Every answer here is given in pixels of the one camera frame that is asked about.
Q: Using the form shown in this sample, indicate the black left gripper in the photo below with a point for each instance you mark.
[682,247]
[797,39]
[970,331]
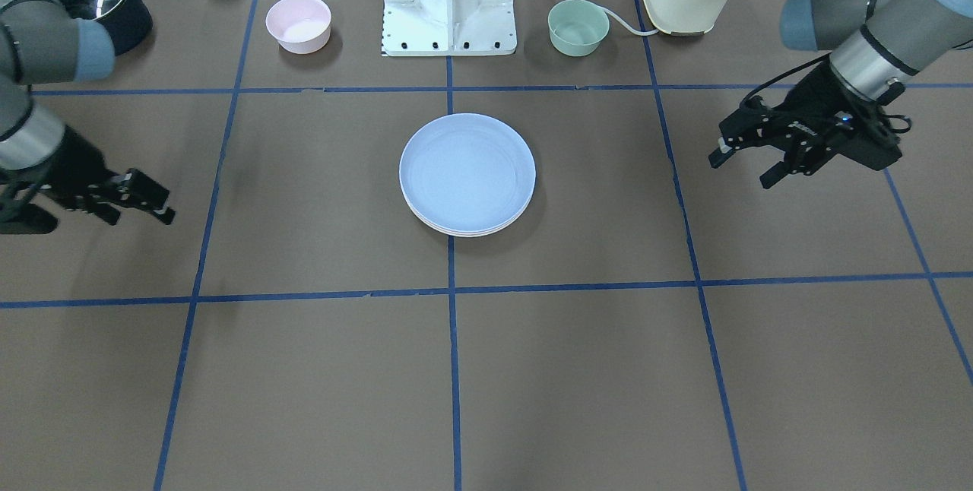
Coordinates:
[816,105]

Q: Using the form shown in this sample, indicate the pink plate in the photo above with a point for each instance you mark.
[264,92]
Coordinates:
[466,217]

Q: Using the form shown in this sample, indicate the green bowl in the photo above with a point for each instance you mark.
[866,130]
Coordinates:
[576,28]

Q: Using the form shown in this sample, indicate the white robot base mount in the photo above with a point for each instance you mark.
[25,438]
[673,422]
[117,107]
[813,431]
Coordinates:
[448,28]

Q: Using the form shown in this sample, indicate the blue plate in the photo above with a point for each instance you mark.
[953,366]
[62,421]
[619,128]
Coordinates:
[467,156]

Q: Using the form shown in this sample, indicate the pink bowl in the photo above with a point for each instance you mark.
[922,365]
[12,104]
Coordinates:
[300,26]

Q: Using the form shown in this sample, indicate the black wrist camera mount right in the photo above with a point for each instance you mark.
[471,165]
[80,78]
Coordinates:
[19,215]

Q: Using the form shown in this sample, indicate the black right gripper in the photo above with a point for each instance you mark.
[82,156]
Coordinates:
[74,169]

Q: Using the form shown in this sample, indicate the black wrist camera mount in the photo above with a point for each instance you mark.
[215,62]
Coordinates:
[871,136]
[19,215]

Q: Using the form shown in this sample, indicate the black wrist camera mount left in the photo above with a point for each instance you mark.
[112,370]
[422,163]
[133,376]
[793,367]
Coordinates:
[871,136]

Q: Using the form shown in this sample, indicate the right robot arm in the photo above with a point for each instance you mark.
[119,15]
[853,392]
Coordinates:
[42,154]

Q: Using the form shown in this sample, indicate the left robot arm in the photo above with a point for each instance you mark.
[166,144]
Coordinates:
[868,52]

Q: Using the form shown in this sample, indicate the cream white plate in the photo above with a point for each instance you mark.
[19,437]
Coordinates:
[468,234]

